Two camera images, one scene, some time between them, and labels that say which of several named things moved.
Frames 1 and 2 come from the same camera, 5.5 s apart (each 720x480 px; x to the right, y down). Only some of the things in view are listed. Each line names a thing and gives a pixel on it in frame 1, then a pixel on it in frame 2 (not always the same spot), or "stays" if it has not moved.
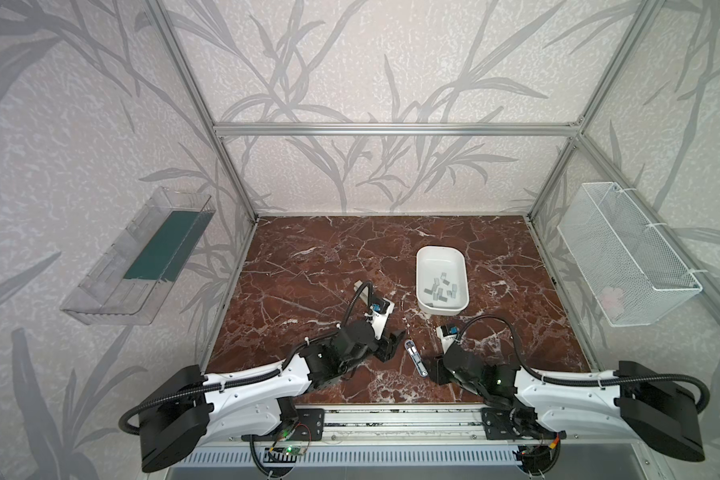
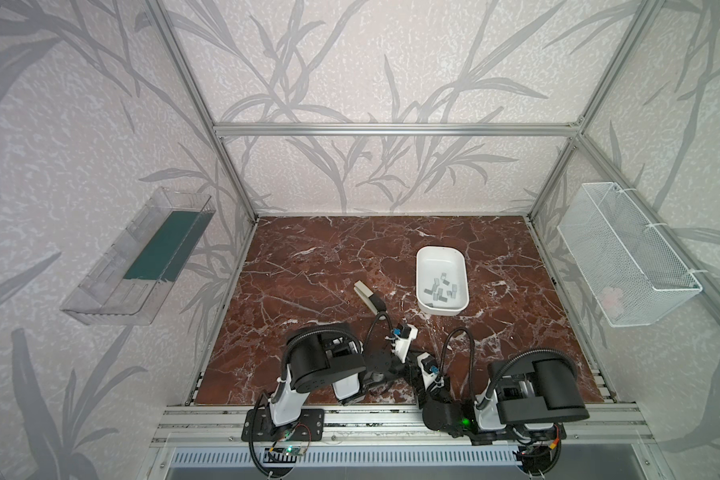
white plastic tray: x=442 y=280 stays
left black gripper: x=381 y=344 to x=381 y=352
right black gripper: x=447 y=363 to x=435 y=392
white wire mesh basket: x=633 y=276 stays
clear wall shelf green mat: x=127 y=283 stays
